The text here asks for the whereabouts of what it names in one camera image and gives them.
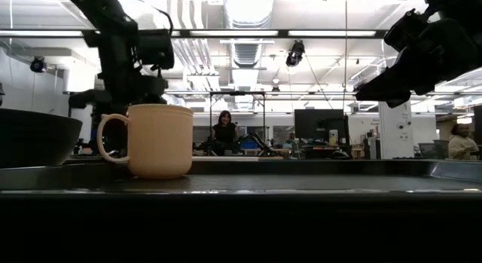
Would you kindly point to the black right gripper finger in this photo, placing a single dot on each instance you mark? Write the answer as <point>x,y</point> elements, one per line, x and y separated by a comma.
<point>399,101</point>
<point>388,87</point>

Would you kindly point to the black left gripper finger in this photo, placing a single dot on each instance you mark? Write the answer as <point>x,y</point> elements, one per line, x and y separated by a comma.
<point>115,136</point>

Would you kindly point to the beige mug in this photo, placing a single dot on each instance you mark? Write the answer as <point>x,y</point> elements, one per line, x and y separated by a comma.
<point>160,142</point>

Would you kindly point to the black bowl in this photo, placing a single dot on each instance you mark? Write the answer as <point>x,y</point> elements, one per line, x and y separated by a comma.
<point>34,138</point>

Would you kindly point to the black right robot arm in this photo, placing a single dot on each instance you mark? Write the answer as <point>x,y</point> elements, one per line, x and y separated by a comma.
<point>459,3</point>

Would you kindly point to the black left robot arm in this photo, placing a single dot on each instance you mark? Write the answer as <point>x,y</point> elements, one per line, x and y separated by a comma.
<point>113,25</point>

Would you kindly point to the white pillar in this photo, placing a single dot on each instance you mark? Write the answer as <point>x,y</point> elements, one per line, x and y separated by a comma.
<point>395,129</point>

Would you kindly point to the grey office chair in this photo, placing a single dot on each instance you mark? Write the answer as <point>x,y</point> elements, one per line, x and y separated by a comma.
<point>433,150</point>

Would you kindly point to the person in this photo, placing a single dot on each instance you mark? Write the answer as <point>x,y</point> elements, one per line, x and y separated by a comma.
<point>461,144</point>
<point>224,133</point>

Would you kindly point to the black monitor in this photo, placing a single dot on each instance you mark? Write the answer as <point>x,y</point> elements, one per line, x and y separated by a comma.
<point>319,127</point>

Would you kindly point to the black ceiling spotlight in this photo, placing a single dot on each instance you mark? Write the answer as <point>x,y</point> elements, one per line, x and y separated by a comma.
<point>295,54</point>
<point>37,64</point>

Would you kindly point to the black metal frame stand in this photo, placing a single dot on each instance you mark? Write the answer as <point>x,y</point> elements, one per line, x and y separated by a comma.
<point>237,93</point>

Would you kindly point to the overhead light bar frame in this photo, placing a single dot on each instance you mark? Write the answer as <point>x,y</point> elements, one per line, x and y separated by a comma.
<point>233,33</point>

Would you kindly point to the silver ceiling duct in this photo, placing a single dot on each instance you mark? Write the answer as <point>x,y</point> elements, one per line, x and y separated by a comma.
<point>246,14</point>

